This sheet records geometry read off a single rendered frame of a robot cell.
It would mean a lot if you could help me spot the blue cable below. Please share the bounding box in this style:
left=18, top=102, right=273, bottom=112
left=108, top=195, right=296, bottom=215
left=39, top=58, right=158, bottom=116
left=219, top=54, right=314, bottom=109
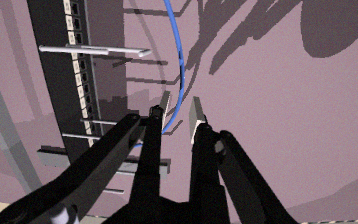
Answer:
left=162, top=0, right=185, bottom=134

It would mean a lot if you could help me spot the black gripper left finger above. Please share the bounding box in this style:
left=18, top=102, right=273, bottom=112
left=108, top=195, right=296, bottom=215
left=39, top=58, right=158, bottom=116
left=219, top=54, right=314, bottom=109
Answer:
left=0, top=91, right=170, bottom=224

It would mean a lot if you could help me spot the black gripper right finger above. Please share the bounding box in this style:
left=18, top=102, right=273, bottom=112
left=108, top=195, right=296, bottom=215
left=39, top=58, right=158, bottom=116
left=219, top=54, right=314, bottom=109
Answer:
left=189, top=96, right=298, bottom=224

